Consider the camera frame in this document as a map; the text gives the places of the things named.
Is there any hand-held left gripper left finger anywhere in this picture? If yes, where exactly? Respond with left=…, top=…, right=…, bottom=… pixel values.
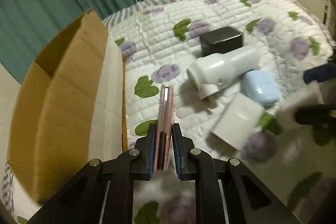
left=26, top=123, right=158, bottom=224

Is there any light blue case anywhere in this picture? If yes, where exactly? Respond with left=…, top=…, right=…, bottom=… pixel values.
left=241, top=70, right=279, bottom=108

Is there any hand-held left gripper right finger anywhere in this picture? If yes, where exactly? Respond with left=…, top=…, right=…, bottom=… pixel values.
left=172, top=123, right=301, bottom=224

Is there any pink case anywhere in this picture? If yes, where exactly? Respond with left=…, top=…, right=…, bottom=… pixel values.
left=156, top=85, right=175, bottom=171

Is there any white plastic bottle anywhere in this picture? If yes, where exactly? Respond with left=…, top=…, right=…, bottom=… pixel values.
left=186, top=46, right=263, bottom=100

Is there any black rectangular box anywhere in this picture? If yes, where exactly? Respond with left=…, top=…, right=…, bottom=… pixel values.
left=199, top=26, right=244, bottom=57

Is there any floral quilted blanket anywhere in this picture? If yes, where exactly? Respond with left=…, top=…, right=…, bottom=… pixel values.
left=0, top=0, right=336, bottom=224

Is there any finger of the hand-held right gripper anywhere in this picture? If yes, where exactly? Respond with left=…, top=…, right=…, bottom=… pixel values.
left=294, top=105, right=336, bottom=130
left=303, top=61, right=336, bottom=84

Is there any brown cardboard box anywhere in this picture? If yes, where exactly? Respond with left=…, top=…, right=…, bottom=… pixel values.
left=7, top=9, right=129, bottom=204

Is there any white flat box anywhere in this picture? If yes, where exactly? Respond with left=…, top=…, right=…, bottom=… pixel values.
left=210, top=93, right=265, bottom=151

